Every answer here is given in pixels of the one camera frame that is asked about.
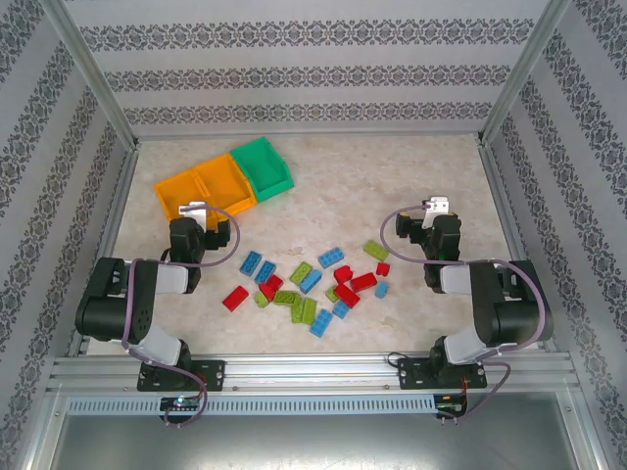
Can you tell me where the red two-by-four lego brick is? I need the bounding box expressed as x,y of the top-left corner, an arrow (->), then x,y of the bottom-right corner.
333,283 -> 362,309
350,272 -> 379,294
221,286 -> 251,312

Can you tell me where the orange plastic bin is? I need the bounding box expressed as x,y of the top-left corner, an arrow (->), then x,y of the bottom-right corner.
194,152 -> 259,217
154,168 -> 217,222

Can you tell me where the green plastic bin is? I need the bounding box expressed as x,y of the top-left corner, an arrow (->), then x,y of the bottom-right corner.
229,136 -> 296,205

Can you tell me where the grey metal shelf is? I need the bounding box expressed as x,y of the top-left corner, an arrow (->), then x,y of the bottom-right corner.
46,413 -> 592,470

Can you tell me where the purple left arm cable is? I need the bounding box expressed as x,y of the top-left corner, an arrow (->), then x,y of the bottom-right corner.
120,205 -> 242,366

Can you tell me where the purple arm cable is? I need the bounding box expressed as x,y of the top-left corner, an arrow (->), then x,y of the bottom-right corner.
120,205 -> 242,366
380,205 -> 548,363

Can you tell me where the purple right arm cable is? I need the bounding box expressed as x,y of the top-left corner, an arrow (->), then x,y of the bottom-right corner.
380,205 -> 548,363

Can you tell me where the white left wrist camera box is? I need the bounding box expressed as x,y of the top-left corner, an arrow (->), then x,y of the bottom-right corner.
177,200 -> 210,219

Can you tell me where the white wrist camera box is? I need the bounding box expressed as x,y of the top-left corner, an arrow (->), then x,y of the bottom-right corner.
422,195 -> 452,216
177,200 -> 210,219

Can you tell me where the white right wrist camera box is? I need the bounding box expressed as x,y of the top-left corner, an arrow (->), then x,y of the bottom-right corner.
422,195 -> 452,216

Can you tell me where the aluminium side rail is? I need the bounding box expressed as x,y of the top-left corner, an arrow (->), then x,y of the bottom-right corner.
67,145 -> 142,357
478,141 -> 558,353

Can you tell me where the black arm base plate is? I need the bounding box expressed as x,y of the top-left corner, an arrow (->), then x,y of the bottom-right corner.
136,359 -> 226,393
397,356 -> 489,391

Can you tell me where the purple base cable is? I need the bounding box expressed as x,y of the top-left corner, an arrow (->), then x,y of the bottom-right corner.
458,361 -> 510,423
164,374 -> 210,430

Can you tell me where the aluminium mounting rail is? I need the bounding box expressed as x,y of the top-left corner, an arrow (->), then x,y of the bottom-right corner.
47,352 -> 575,394

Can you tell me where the grey slotted cable duct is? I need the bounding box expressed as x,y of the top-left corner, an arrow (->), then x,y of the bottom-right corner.
66,395 -> 437,415

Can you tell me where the aluminium frame post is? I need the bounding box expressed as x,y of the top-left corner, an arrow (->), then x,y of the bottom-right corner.
38,0 -> 142,148
477,0 -> 572,146

